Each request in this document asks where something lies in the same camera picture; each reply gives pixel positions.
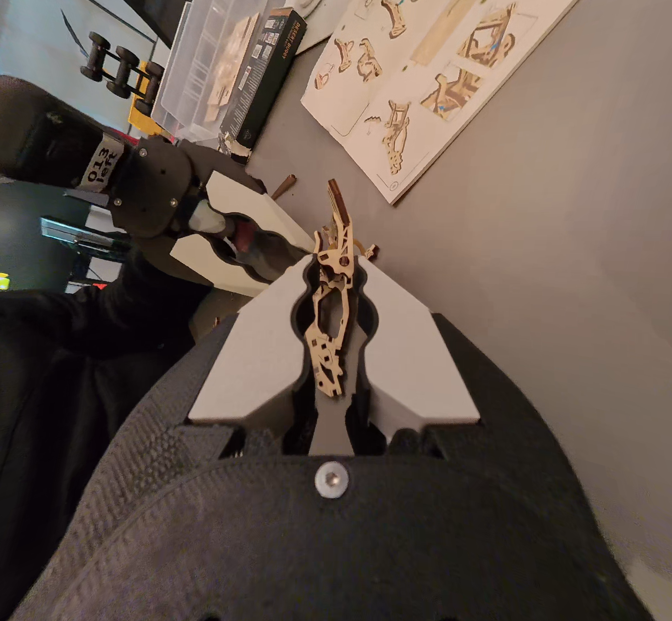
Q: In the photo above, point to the person's left forearm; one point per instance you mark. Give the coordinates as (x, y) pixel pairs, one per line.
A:
(105, 306)

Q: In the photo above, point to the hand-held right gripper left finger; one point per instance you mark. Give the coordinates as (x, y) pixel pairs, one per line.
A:
(252, 363)

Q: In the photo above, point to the small wooden pin part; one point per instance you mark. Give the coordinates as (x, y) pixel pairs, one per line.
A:
(286, 183)

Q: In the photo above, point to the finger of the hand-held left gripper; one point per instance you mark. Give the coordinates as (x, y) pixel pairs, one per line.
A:
(246, 195)
(204, 263)

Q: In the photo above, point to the small wooden clip part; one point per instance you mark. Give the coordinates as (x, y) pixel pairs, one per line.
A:
(370, 251)

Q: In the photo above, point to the yellow object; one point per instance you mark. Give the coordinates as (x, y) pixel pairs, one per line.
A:
(139, 116)

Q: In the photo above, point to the dark cardboard kit box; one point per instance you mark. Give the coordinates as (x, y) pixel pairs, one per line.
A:
(273, 64)

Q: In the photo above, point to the black wheeled axle part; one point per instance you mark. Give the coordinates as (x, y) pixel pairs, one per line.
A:
(123, 67)

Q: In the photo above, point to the clear plastic container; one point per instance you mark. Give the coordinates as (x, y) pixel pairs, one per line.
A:
(178, 80)

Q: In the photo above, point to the wooden model side frame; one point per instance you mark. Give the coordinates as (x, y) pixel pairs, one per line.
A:
(328, 340)

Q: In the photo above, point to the laser-cut wooden sheet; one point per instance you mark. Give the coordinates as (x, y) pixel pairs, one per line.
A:
(233, 53)

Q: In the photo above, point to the open assembly instruction booklet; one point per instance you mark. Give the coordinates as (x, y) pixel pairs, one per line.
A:
(525, 1)

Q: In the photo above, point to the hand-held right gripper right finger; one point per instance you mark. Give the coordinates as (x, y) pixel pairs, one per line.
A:
(420, 363)

